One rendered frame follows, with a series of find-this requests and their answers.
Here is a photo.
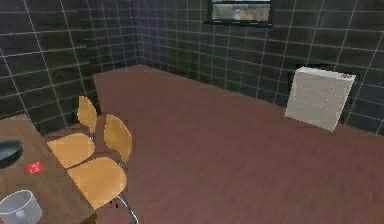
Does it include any red charge card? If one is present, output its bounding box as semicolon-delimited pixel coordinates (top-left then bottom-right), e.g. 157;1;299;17
26;161;45;176

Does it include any black framed window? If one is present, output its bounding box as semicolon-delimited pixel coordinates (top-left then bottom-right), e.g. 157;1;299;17
203;0;276;28

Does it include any yellow wooden chair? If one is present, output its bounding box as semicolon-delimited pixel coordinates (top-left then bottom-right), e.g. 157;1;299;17
67;113;140;224
46;95;99;170

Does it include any white chest of drawers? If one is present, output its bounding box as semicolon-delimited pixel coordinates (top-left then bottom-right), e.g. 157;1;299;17
284;66;357;132

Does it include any brown wooden table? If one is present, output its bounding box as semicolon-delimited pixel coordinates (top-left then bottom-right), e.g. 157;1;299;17
0;113;98;224

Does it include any black frying pan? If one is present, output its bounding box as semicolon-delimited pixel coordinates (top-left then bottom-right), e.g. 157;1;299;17
0;139;24;170

